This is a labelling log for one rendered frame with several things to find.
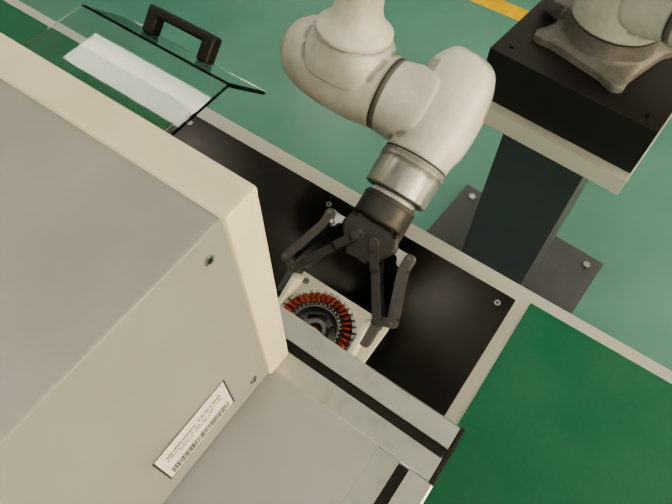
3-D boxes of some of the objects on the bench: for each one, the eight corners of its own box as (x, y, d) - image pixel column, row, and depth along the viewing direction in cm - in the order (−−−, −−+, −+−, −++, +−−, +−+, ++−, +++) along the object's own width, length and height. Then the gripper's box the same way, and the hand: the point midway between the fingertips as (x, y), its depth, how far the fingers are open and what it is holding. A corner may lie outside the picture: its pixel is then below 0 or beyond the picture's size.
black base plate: (192, 120, 105) (189, 110, 103) (512, 306, 86) (516, 299, 84) (-28, 312, 86) (-36, 305, 84) (324, 609, 66) (324, 610, 64)
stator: (306, 286, 84) (305, 273, 81) (371, 327, 81) (372, 316, 77) (257, 345, 79) (253, 334, 76) (323, 392, 76) (323, 383, 73)
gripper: (472, 245, 77) (386, 387, 78) (329, 165, 84) (252, 297, 85) (469, 238, 70) (374, 394, 71) (313, 151, 77) (228, 294, 78)
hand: (314, 329), depth 78 cm, fingers closed on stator, 11 cm apart
